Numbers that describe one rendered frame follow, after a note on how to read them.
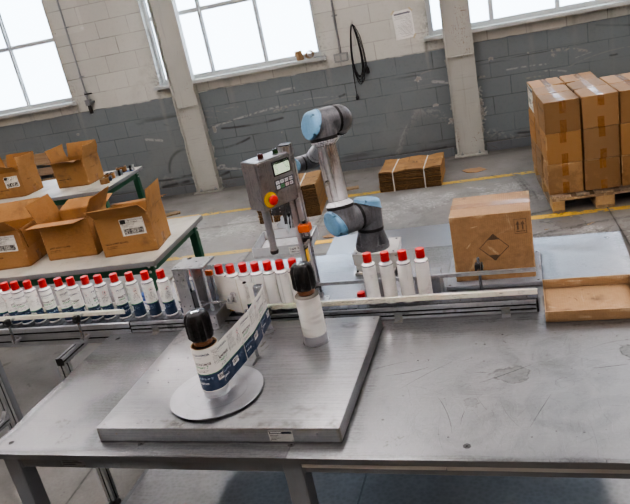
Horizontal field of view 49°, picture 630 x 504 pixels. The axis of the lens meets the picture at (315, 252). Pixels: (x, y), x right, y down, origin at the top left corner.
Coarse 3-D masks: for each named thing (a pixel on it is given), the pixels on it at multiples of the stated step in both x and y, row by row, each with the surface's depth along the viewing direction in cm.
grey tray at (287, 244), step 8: (264, 232) 330; (280, 232) 328; (312, 232) 316; (264, 240) 330; (280, 240) 328; (288, 240) 326; (296, 240) 324; (312, 240) 313; (256, 248) 312; (264, 248) 311; (280, 248) 310; (288, 248) 309; (296, 248) 308; (256, 256) 314; (264, 256) 313; (272, 256) 312
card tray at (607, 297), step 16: (544, 288) 255; (560, 288) 252; (576, 288) 250; (592, 288) 248; (608, 288) 245; (624, 288) 243; (560, 304) 241; (576, 304) 239; (592, 304) 237; (608, 304) 235; (624, 304) 233; (560, 320) 231; (576, 320) 229
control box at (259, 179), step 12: (264, 156) 259; (276, 156) 257; (288, 156) 259; (252, 168) 252; (264, 168) 253; (252, 180) 255; (264, 180) 254; (252, 192) 259; (264, 192) 255; (276, 192) 258; (288, 192) 262; (252, 204) 262; (264, 204) 256; (276, 204) 259
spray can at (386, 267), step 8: (384, 256) 250; (384, 264) 251; (392, 264) 252; (384, 272) 252; (392, 272) 252; (384, 280) 253; (392, 280) 253; (384, 288) 255; (392, 288) 254; (384, 296) 258; (392, 296) 255; (392, 304) 256
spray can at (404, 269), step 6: (402, 252) 248; (402, 258) 249; (402, 264) 249; (408, 264) 249; (402, 270) 250; (408, 270) 250; (402, 276) 251; (408, 276) 251; (402, 282) 252; (408, 282) 251; (402, 288) 253; (408, 288) 252; (414, 288) 254; (402, 294) 254; (408, 294) 253; (414, 294) 254
